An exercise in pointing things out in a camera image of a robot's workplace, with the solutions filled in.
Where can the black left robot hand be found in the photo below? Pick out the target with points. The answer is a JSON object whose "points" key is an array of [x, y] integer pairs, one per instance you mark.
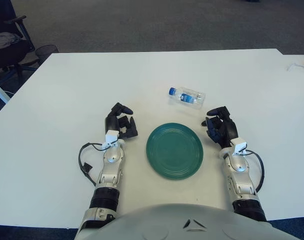
{"points": [[111, 123]]}

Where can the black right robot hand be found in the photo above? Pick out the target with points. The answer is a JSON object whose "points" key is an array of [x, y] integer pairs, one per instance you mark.
{"points": [[227, 127]]}

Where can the clear bottle blue cap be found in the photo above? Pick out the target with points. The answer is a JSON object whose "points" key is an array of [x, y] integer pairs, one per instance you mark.
{"points": [[186, 97]]}

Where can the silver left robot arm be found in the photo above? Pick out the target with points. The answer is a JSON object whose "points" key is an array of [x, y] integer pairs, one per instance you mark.
{"points": [[111, 160]]}

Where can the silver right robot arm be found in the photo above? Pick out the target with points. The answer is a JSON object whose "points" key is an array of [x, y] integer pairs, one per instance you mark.
{"points": [[238, 165]]}

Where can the green round plate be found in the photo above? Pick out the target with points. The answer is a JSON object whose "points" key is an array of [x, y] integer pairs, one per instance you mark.
{"points": [[174, 152]]}

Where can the black mesh waste bin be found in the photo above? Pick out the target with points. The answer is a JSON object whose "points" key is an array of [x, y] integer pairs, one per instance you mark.
{"points": [[45, 52]]}

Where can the grey robot torso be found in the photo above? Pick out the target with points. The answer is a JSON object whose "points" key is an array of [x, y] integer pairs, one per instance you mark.
{"points": [[166, 225]]}

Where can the black office chair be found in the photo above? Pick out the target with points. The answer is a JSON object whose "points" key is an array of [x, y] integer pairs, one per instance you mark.
{"points": [[6, 53]]}

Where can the grey crumpled cloth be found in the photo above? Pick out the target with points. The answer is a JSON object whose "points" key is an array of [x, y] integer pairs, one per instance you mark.
{"points": [[4, 38]]}

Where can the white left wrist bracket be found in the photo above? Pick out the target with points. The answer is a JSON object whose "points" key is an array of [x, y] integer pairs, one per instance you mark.
{"points": [[111, 137]]}

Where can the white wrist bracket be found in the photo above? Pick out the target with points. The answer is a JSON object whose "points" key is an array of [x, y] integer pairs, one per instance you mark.
{"points": [[238, 145], [111, 137]]}

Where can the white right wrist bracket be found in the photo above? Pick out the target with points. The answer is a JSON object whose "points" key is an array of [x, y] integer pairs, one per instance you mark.
{"points": [[238, 145]]}

